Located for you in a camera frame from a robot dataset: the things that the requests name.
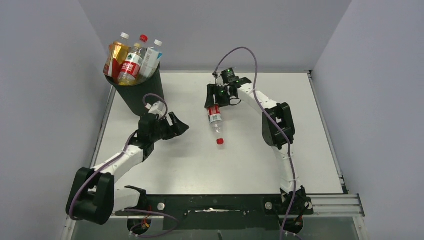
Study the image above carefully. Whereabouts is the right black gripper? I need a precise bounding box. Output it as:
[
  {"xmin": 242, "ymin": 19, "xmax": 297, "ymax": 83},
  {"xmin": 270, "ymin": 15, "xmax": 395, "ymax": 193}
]
[{"xmin": 206, "ymin": 83, "xmax": 232, "ymax": 109}]

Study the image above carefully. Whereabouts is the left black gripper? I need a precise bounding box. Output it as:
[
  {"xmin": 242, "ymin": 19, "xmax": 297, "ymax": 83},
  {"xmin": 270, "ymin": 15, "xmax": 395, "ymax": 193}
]
[{"xmin": 150, "ymin": 112, "xmax": 189, "ymax": 143}]

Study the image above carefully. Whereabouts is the clear bottle red blue label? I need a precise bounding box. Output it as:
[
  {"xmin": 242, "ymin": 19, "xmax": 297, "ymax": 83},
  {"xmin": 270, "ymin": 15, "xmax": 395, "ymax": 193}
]
[{"xmin": 207, "ymin": 104, "xmax": 225, "ymax": 145}]

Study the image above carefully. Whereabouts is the black plastic waste bin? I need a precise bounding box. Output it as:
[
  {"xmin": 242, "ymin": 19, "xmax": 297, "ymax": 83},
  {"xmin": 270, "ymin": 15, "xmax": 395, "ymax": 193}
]
[{"xmin": 104, "ymin": 64, "xmax": 165, "ymax": 117}]

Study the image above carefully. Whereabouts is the clear bottle blue white label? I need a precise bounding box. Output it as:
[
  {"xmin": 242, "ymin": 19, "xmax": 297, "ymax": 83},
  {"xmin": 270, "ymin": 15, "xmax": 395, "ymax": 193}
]
[{"xmin": 138, "ymin": 39, "xmax": 163, "ymax": 83}]

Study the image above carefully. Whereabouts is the gold red tea bottle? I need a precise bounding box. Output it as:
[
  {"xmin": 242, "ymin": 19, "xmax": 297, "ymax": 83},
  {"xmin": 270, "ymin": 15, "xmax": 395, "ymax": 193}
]
[{"xmin": 103, "ymin": 32, "xmax": 131, "ymax": 83}]

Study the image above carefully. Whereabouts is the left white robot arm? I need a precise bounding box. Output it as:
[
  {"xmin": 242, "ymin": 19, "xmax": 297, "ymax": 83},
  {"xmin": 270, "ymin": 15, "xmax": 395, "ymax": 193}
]
[{"xmin": 65, "ymin": 112, "xmax": 190, "ymax": 225}]

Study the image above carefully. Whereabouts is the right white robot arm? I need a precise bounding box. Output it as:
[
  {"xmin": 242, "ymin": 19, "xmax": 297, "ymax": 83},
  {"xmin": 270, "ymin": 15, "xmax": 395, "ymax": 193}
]
[{"xmin": 204, "ymin": 68, "xmax": 314, "ymax": 215}]

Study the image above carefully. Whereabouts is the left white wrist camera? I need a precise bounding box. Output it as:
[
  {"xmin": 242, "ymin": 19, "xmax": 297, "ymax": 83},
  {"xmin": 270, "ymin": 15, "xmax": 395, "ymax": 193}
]
[{"xmin": 145, "ymin": 101, "xmax": 168, "ymax": 119}]

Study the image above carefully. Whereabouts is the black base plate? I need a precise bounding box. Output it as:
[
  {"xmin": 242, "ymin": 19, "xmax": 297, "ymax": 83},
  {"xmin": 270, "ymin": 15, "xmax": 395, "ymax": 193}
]
[{"xmin": 117, "ymin": 194, "xmax": 314, "ymax": 231}]

